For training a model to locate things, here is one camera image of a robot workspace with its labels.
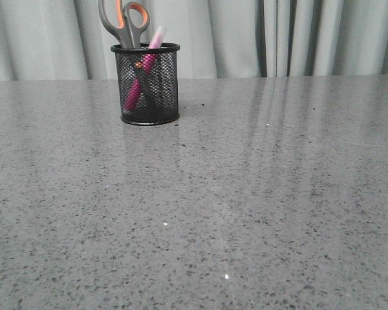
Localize pink pen with clear cap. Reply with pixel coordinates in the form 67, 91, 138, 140
123, 26, 167, 114

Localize grey orange handled scissors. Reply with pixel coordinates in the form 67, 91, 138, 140
98, 0, 150, 49

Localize black mesh pen cup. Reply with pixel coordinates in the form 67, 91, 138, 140
111, 43, 180, 125

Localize grey curtain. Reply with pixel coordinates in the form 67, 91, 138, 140
0, 1, 388, 81

